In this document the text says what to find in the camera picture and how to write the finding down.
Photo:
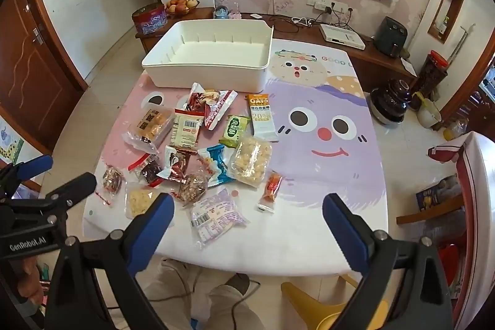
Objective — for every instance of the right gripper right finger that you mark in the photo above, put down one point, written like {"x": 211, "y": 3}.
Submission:
{"x": 350, "y": 231}

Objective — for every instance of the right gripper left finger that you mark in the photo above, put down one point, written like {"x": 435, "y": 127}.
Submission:
{"x": 145, "y": 232}

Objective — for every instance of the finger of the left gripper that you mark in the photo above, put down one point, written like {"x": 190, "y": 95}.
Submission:
{"x": 74, "y": 191}
{"x": 35, "y": 167}

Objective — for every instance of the dark jerky red packet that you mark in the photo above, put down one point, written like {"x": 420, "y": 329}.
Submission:
{"x": 146, "y": 170}

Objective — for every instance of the brown red chocolate packet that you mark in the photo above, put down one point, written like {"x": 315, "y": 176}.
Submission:
{"x": 175, "y": 163}

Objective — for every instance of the small orange red snack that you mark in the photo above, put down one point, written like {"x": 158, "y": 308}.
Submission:
{"x": 267, "y": 201}

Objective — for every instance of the beige barcode snack packet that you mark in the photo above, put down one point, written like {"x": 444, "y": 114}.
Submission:
{"x": 186, "y": 129}

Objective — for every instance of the blue snack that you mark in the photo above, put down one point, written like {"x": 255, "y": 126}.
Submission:
{"x": 212, "y": 160}

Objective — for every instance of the clear tray yellow biscuits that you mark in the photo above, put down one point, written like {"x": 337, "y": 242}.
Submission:
{"x": 150, "y": 129}

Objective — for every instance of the clear bag puffed snacks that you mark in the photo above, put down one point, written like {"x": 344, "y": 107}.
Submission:
{"x": 249, "y": 162}

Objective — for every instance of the orange white oats bar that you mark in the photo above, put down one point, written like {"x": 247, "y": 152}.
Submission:
{"x": 262, "y": 119}

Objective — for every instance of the green rice cake packet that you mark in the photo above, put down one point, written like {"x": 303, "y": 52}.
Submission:
{"x": 235, "y": 127}

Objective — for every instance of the red white sausage packet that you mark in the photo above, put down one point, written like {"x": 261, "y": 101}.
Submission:
{"x": 212, "y": 104}

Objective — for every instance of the clear bag pale chips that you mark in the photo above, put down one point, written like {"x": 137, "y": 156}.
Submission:
{"x": 138, "y": 198}

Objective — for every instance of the pale purple bread packet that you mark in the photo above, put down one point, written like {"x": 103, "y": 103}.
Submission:
{"x": 214, "y": 215}

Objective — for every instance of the person left hand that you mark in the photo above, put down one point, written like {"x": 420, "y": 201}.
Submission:
{"x": 29, "y": 285}

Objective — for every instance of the brown wooden door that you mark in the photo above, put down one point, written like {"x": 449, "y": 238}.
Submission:
{"x": 38, "y": 93}

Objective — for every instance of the yellow plastic stool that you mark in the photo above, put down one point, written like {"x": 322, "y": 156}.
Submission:
{"x": 319, "y": 316}

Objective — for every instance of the cartoon monster tablecloth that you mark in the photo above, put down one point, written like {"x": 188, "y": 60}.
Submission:
{"x": 326, "y": 144}

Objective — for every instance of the dark ceramic jar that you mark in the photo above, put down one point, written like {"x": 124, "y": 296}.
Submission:
{"x": 389, "y": 102}

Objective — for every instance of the long wooden tv cabinet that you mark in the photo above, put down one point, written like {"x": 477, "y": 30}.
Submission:
{"x": 372, "y": 67}

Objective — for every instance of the red lidded brown container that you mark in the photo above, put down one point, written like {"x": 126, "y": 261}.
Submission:
{"x": 433, "y": 71}

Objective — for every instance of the red round biscuit tin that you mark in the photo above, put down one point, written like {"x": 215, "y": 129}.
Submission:
{"x": 150, "y": 18}

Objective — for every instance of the white plastic storage bin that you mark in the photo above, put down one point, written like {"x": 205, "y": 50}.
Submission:
{"x": 221, "y": 54}

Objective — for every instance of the white set-top box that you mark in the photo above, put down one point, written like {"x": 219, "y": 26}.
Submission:
{"x": 342, "y": 36}

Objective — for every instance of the dark green air fryer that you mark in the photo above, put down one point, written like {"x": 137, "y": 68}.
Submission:
{"x": 390, "y": 37}

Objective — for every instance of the fruit bowl with apples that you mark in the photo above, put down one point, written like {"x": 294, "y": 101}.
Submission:
{"x": 178, "y": 8}

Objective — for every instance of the blue snow globe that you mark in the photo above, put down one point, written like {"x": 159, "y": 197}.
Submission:
{"x": 221, "y": 12}

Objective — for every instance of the white wall power strip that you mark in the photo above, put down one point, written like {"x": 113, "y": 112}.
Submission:
{"x": 335, "y": 6}

